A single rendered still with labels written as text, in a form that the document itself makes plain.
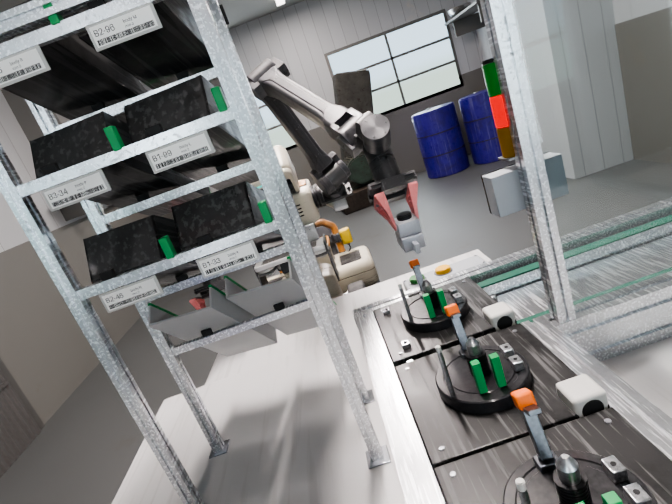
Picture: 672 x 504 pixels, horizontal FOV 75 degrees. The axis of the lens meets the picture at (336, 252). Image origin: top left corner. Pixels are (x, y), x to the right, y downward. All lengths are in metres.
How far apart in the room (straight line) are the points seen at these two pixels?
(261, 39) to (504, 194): 7.23
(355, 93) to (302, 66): 1.05
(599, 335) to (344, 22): 7.28
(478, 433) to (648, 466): 0.19
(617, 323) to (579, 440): 0.33
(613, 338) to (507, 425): 0.34
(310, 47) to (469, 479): 7.46
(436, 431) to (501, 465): 0.10
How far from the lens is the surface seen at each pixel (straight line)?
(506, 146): 0.78
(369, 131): 0.88
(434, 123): 6.80
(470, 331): 0.87
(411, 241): 0.88
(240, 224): 0.68
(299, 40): 7.81
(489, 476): 0.61
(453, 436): 0.67
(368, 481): 0.81
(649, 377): 0.91
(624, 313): 0.93
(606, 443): 0.64
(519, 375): 0.71
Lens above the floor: 1.42
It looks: 17 degrees down
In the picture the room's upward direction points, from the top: 20 degrees counter-clockwise
